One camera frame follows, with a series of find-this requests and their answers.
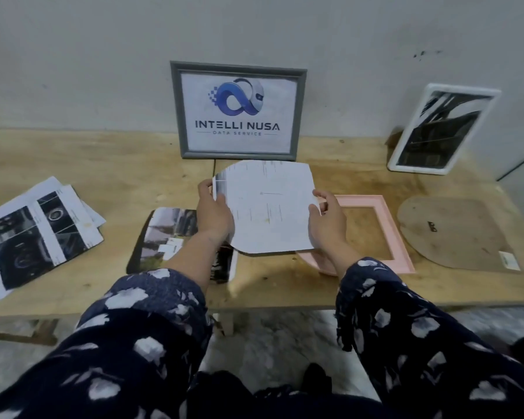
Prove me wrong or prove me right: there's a pink arched photo frame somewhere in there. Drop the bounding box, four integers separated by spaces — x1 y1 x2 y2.
296 194 416 276

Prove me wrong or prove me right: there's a person's right hand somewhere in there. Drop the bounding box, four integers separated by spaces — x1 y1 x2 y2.
307 189 348 254

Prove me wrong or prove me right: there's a grey framed Intelli Nusa sign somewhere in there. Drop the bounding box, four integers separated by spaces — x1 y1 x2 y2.
170 61 308 162

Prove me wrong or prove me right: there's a person's left hand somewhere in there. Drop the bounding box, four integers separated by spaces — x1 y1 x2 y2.
195 178 236 247

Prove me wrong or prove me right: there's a car brochure photo sheet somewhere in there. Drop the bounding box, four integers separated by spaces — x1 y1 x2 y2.
0 183 105 301

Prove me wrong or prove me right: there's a dark logo print paper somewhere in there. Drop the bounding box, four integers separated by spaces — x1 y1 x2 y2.
0 176 107 314

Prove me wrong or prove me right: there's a wooden table leg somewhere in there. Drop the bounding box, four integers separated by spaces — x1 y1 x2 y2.
214 311 250 336
0 317 60 347

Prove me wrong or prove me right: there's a white logo print paper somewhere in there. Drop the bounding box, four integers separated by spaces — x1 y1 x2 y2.
181 73 299 154

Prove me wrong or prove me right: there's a dark car photo print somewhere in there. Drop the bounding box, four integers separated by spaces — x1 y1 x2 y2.
126 207 239 285

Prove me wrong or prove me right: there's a person's right forearm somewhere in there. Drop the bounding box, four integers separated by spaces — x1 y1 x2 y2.
327 239 524 419

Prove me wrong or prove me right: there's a person's left forearm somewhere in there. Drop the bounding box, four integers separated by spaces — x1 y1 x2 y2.
0 230 235 419

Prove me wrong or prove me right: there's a white picture frame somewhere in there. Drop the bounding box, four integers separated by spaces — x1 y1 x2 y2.
387 82 503 176

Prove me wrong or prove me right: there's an arched brown backing board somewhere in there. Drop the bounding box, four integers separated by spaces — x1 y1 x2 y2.
396 195 523 274

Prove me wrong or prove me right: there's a person's dark clothing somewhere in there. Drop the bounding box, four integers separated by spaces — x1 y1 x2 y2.
187 361 402 419

